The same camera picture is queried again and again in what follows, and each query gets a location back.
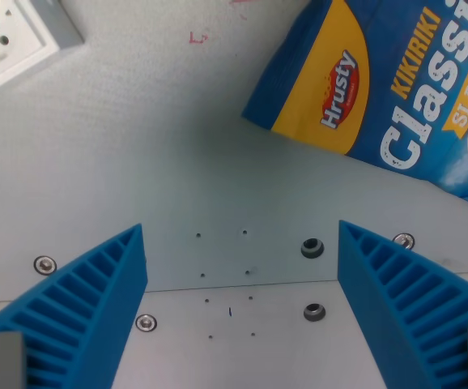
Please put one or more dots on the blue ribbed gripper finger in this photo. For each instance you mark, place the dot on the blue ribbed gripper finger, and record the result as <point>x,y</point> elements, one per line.
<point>400,308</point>
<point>84,308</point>

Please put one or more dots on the white wall socket grey housing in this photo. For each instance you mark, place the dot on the white wall socket grey housing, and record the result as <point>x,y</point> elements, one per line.
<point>11,48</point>

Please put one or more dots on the blue yellow Hrusty peanut bag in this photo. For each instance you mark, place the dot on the blue yellow Hrusty peanut bag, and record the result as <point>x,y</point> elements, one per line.
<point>384,85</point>

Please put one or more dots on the silver hex socket screw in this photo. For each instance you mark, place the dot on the silver hex socket screw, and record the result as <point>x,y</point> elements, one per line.
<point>405,239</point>
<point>146,323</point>
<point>45,265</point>

